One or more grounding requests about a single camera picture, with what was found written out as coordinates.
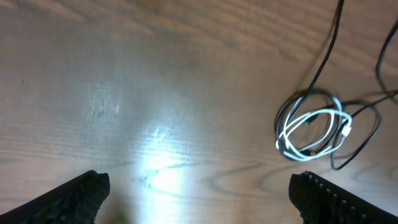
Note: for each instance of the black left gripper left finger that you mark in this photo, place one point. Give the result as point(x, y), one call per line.
point(74, 202)

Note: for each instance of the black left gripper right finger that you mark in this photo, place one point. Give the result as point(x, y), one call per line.
point(321, 202)

